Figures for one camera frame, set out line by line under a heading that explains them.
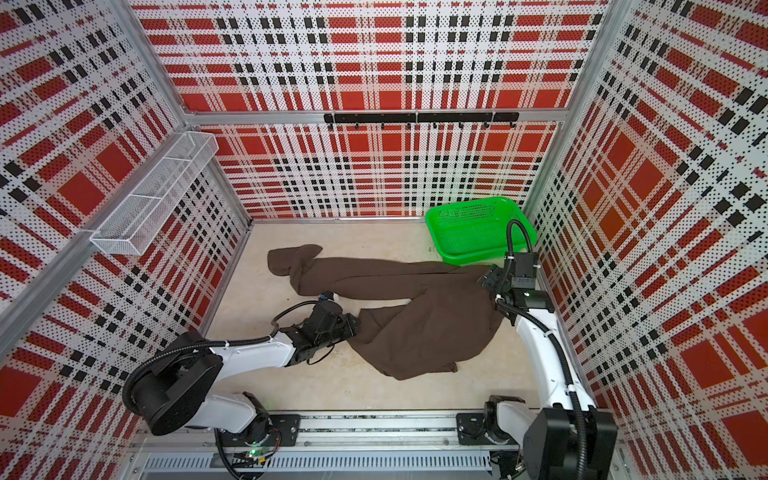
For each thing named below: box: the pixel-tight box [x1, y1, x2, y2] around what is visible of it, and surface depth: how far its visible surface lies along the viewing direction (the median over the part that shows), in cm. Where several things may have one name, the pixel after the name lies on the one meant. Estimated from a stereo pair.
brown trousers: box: [267, 244, 501, 381], surface depth 92 cm
